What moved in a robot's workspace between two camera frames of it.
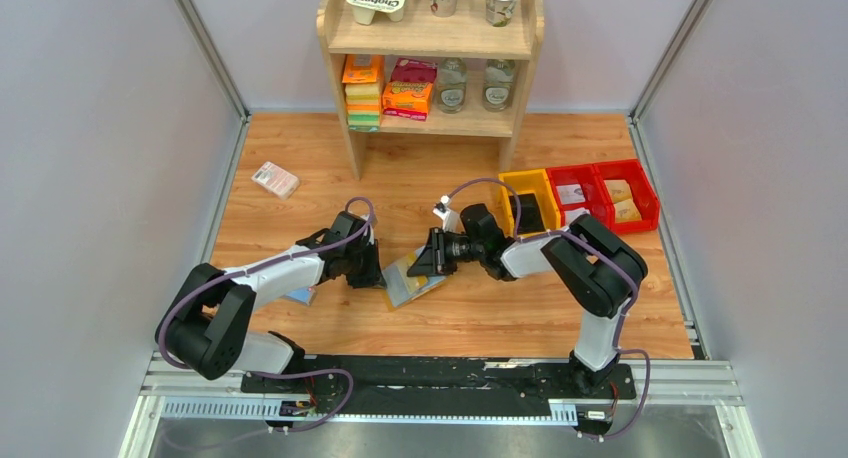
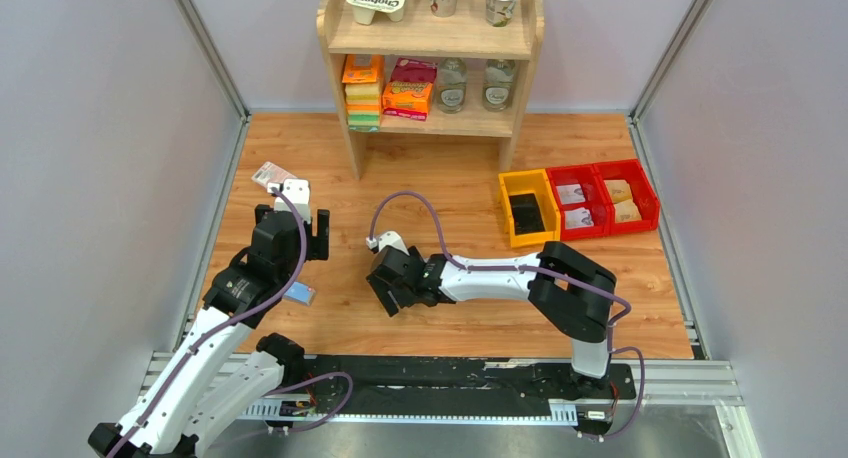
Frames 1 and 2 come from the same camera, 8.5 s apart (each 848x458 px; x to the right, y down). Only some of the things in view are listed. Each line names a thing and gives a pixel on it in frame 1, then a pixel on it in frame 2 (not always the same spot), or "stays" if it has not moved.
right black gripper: [439, 254] → [389, 285]
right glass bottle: [498, 84] stays
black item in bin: [531, 220] stays
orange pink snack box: [409, 92] stays
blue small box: [304, 295] stays
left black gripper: [370, 273] → [291, 223]
